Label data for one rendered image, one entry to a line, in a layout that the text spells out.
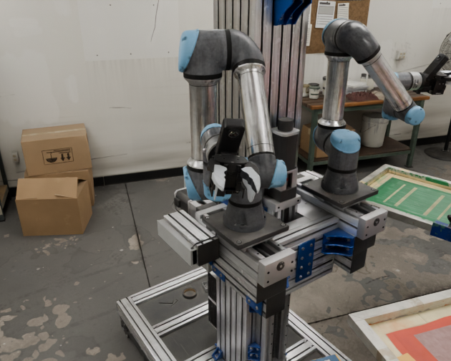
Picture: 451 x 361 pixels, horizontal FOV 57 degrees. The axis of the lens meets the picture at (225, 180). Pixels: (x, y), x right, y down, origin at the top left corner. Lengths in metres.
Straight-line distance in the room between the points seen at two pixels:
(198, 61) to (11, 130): 3.63
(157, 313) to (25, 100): 2.69
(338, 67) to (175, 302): 1.74
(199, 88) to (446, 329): 1.15
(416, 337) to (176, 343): 1.37
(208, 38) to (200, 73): 0.10
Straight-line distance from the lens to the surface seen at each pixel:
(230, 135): 0.87
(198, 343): 2.51
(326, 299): 3.17
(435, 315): 1.73
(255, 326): 2.09
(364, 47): 1.63
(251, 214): 1.42
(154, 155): 4.80
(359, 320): 1.56
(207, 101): 1.27
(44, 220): 4.02
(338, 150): 1.69
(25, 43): 4.51
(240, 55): 1.24
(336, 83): 1.76
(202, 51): 1.22
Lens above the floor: 2.02
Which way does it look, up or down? 25 degrees down
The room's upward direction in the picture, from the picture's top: straight up
